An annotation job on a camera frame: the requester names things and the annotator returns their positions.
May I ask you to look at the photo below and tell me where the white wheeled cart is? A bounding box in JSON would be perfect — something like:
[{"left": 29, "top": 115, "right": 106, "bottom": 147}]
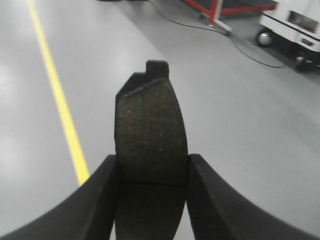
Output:
[{"left": 255, "top": 0, "right": 320, "bottom": 72}]

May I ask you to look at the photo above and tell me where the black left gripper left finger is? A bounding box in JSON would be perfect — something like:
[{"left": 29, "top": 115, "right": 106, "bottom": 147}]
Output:
[{"left": 1, "top": 155, "right": 119, "bottom": 240}]

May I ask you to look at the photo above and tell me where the dark brake pad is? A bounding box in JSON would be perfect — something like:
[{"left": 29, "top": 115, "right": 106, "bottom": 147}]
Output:
[{"left": 114, "top": 60, "right": 189, "bottom": 240}]

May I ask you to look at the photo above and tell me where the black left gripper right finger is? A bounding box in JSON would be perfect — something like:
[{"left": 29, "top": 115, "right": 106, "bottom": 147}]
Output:
[{"left": 186, "top": 154, "right": 316, "bottom": 240}]

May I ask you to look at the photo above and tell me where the red metal frame stand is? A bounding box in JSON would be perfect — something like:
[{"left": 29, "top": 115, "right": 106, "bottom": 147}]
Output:
[{"left": 183, "top": 0, "right": 276, "bottom": 34}]

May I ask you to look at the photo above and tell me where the black floor cable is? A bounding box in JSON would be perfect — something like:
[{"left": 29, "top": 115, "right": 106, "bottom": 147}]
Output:
[{"left": 149, "top": 0, "right": 286, "bottom": 69}]

